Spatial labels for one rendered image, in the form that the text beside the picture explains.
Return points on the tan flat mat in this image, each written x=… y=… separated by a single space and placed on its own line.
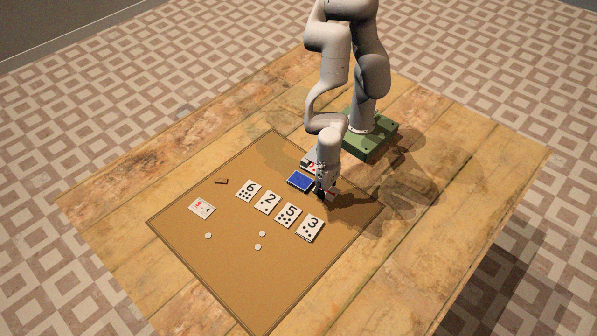
x=241 y=323

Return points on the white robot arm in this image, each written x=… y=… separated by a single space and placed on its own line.
x=372 y=71

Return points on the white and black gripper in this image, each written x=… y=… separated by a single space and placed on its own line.
x=325 y=179

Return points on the brown square mat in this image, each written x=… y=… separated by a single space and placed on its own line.
x=259 y=285

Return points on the blue card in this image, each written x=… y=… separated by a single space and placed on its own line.
x=300 y=180

